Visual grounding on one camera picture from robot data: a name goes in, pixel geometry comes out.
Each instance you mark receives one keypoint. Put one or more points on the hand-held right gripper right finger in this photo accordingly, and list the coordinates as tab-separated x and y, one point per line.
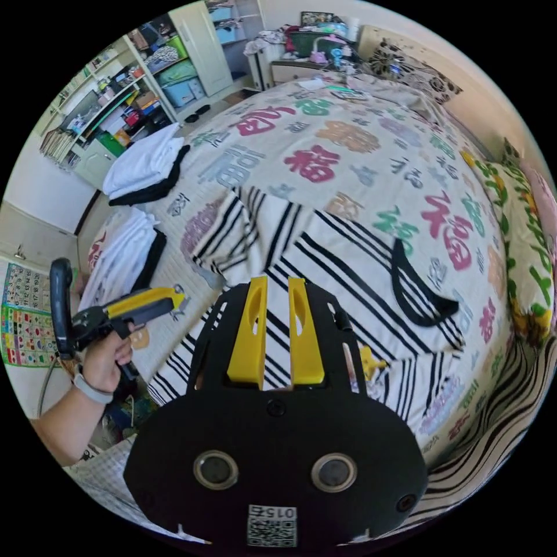
305	348

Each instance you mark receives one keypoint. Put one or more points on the bed with printed quilt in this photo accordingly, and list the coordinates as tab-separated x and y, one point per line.
348	143

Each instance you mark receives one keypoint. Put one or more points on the wooden nightstand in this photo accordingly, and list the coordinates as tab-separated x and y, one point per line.
300	67

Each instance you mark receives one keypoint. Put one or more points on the black and white striped shirt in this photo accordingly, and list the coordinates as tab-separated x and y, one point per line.
348	270

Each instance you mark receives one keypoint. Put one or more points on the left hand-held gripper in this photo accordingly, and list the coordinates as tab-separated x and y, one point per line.
93	324

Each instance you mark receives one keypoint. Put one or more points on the person's left forearm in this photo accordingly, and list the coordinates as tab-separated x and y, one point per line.
65	426

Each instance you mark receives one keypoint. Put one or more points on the person's body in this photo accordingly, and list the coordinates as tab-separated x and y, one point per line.
102	478

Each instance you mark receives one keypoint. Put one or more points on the zebra striped blanket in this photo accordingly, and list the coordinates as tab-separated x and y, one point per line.
491	435

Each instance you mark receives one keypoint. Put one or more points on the green and yellow printed pillow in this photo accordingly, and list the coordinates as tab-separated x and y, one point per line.
518	248

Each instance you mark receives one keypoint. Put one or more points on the white wardrobe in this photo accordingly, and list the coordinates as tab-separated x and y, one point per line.
200	48

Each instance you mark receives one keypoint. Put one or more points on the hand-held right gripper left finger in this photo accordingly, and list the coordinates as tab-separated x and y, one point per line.
250	344

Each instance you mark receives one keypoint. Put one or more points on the white open shelf unit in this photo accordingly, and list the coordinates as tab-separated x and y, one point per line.
109	104

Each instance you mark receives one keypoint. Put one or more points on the pile of clothes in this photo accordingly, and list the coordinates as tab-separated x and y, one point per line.
122	256
143	169

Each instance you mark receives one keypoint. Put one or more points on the person's left hand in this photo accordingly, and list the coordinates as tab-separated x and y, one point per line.
102	363

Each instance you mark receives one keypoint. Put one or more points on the pink pillow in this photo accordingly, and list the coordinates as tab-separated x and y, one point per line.
546	204

